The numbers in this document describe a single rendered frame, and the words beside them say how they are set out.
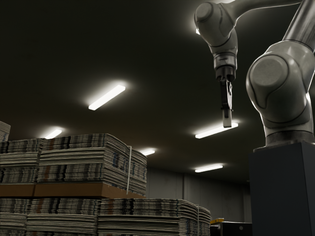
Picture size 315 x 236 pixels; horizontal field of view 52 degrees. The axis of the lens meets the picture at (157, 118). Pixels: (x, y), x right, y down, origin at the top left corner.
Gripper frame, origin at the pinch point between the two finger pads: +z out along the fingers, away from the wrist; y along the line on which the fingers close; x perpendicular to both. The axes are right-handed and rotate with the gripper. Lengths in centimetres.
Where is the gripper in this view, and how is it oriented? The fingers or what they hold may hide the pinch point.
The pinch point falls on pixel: (227, 118)
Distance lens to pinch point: 123.2
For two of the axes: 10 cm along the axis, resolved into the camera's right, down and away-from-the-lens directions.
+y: -3.7, -3.4, -8.6
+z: -0.4, 9.4, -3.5
